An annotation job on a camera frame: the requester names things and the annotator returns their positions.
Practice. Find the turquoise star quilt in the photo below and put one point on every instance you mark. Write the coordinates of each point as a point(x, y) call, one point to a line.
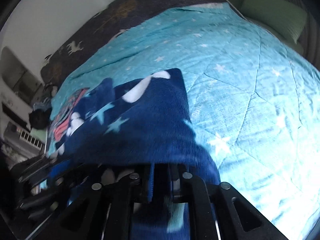
point(254, 102)

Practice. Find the white wall shelf unit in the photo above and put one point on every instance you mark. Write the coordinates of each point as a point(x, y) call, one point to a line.
point(19, 90)

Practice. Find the navy fleece star-patterned garment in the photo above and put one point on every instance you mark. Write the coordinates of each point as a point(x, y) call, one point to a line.
point(144, 121)

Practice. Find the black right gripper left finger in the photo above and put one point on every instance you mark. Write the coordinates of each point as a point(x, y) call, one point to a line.
point(88, 202)

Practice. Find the dark deer-pattern blanket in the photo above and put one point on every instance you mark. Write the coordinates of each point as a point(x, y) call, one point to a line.
point(118, 17)

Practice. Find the pink striped small garment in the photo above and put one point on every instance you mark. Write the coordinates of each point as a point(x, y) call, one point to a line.
point(61, 121)

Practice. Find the black bag on floor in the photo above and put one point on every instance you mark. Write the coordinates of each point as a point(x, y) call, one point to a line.
point(40, 119)

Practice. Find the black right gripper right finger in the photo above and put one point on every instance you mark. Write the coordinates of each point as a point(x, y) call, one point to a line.
point(219, 211)

